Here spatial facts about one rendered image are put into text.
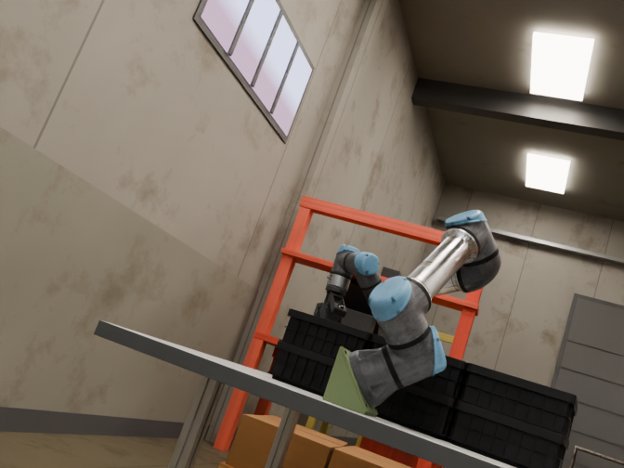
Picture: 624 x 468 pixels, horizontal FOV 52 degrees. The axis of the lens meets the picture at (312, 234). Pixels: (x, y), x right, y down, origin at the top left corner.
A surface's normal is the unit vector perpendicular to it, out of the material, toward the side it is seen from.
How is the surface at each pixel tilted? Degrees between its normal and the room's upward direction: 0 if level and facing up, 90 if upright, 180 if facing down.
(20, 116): 90
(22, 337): 90
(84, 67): 90
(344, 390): 90
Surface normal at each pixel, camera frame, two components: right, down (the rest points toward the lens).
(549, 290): -0.29, -0.31
